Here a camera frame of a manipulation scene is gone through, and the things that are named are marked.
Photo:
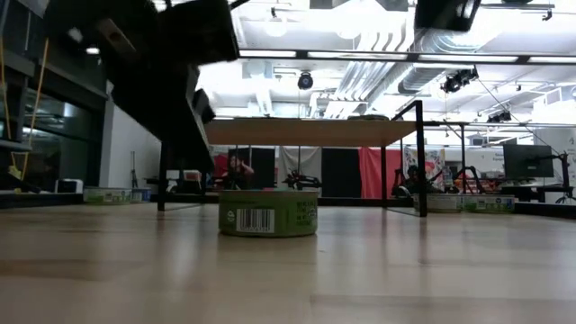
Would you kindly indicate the black background metal frame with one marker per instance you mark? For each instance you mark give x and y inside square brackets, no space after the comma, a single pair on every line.
[463,153]

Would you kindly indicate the white green label seafood can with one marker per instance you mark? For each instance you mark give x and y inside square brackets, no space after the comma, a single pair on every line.
[488,204]
[108,196]
[445,203]

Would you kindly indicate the small black ceiling camera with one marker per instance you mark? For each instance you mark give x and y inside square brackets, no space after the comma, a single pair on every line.
[547,15]

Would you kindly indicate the white box device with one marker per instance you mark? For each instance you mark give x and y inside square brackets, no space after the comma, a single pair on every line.
[69,185]

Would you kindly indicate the black tripod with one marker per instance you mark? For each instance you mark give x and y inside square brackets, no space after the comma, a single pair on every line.
[133,177]

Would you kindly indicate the white round pendant lamp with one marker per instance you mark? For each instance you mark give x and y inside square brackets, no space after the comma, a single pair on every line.
[276,26]

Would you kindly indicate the overhead LED light bar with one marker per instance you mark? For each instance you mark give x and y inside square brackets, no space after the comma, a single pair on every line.
[360,56]

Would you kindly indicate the grey hanging cloth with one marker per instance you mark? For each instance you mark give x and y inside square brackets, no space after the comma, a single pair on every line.
[310,159]

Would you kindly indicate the red curtain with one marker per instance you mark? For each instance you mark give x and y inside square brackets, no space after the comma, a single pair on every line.
[370,173]

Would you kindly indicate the black table edge rail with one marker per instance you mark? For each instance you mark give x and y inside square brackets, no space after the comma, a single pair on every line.
[351,201]

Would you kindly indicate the black partition panel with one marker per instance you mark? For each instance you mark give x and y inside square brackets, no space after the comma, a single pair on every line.
[265,164]

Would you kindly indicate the black curtain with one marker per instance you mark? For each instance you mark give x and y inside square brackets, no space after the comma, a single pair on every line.
[340,173]

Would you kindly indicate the black background robot arm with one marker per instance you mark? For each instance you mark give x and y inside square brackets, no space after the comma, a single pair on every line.
[411,177]
[458,180]
[302,181]

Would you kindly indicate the colourful printed poster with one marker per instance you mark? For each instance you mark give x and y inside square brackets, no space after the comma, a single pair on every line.
[434,157]

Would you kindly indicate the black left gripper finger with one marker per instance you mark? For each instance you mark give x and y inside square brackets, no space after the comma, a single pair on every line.
[180,135]
[204,105]

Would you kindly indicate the black computer monitor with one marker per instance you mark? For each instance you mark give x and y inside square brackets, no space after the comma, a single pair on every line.
[528,161]

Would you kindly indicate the silver ventilation duct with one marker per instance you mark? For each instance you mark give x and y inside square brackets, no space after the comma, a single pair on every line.
[418,78]

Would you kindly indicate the person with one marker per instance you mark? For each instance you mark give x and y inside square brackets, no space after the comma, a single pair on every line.
[236,173]

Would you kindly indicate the black track light cluster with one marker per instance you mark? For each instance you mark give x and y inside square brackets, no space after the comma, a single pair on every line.
[456,81]

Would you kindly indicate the black ceiling spotlight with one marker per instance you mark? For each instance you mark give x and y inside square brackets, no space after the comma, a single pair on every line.
[499,117]

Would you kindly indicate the wooden shelf black metal legs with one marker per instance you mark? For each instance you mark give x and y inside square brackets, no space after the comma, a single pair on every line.
[315,132]

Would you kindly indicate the olive green seafood can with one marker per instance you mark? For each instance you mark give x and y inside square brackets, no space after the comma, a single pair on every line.
[288,216]
[369,117]

